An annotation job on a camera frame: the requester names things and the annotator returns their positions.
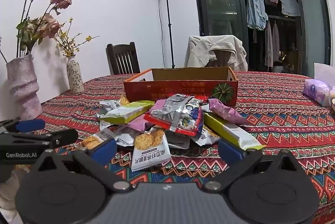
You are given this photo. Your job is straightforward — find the dark wooden chair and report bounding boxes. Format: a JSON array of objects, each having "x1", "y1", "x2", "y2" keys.
[
  {"x1": 106, "y1": 42, "x2": 142, "y2": 75},
  {"x1": 208, "y1": 50, "x2": 234, "y2": 68}
]

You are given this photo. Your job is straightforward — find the small floral ceramic vase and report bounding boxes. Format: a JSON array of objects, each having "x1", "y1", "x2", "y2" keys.
[{"x1": 66, "y1": 55, "x2": 85, "y2": 94}]

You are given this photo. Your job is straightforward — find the grey hanging coat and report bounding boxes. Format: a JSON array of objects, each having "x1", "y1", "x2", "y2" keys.
[{"x1": 264, "y1": 19, "x2": 274, "y2": 68}]

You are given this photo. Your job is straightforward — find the purple tissue pack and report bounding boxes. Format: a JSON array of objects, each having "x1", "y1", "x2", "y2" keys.
[{"x1": 303, "y1": 78, "x2": 335, "y2": 107}]

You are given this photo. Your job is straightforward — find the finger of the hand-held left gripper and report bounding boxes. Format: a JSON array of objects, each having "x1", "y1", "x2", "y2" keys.
[
  {"x1": 0, "y1": 129, "x2": 78, "y2": 146},
  {"x1": 0, "y1": 117, "x2": 46, "y2": 134}
]

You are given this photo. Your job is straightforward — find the light blue hanging shirt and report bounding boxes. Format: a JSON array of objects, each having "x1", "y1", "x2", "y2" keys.
[{"x1": 246, "y1": 0, "x2": 269, "y2": 31}]

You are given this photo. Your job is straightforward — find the pink textured vase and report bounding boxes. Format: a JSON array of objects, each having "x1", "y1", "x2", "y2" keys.
[{"x1": 6, "y1": 54, "x2": 44, "y2": 121}]

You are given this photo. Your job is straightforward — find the orange cardboard box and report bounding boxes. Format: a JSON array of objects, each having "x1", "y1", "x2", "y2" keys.
[{"x1": 124, "y1": 67, "x2": 238, "y2": 107}]

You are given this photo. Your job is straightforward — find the white hanging top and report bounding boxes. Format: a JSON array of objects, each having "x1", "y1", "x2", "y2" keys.
[{"x1": 278, "y1": 0, "x2": 301, "y2": 17}]

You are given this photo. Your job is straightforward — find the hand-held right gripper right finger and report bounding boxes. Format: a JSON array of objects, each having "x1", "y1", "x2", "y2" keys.
[{"x1": 202, "y1": 138, "x2": 306, "y2": 192}]

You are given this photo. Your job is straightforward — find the green white snack bar packet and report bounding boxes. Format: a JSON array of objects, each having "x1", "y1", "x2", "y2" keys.
[
  {"x1": 204, "y1": 112, "x2": 267, "y2": 150},
  {"x1": 97, "y1": 100, "x2": 155, "y2": 124}
]

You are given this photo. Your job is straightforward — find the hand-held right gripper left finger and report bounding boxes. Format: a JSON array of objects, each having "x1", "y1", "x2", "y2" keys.
[{"x1": 31, "y1": 138, "x2": 133, "y2": 193}]

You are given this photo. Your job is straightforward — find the red-edged silver snack packet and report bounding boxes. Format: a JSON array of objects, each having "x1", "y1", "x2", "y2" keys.
[{"x1": 144, "y1": 94, "x2": 204, "y2": 137}]

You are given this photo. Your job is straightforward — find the yellow flower sprigs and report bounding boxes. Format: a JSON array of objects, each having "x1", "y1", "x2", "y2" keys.
[{"x1": 54, "y1": 17, "x2": 100, "y2": 58}]

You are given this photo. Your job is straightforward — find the beige jacket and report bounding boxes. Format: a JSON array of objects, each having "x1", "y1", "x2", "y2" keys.
[{"x1": 184, "y1": 35, "x2": 248, "y2": 71}]

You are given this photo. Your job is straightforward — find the pale pink hanging coat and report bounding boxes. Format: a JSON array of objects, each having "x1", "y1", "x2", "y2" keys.
[{"x1": 272, "y1": 23, "x2": 281, "y2": 66}]

